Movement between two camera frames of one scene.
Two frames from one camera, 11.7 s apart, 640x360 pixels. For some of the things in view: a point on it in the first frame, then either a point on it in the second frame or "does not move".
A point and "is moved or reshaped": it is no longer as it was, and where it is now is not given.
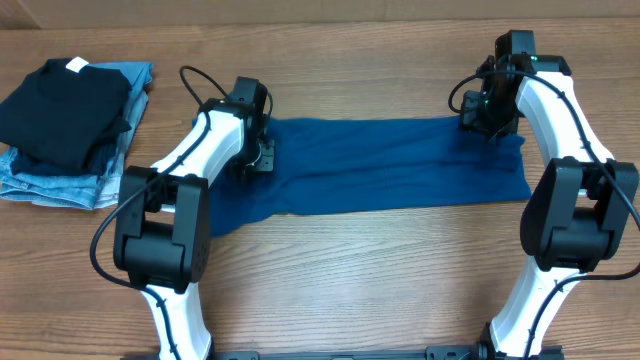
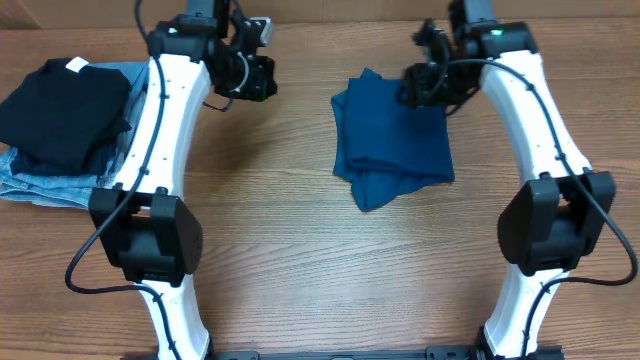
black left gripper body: [263, 156] -> [255, 80]
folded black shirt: [57, 116] does not move
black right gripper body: [480, 122] -> [423, 86]
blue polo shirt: [328, 166] is moved or reshaped
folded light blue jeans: [91, 192] does not move
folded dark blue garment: [101, 154] does not move
